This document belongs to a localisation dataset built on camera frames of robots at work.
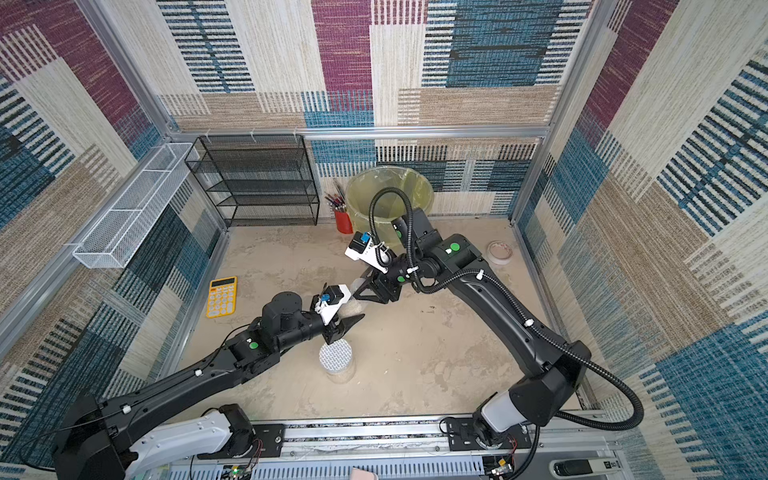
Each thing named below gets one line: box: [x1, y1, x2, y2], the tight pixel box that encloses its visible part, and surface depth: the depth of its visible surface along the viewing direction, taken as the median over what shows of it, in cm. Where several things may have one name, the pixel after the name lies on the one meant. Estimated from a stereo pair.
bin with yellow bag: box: [346, 166, 434, 247], surface depth 99 cm
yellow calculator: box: [206, 276, 238, 319], surface depth 101 cm
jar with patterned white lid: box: [319, 338, 355, 385], surface depth 77 cm
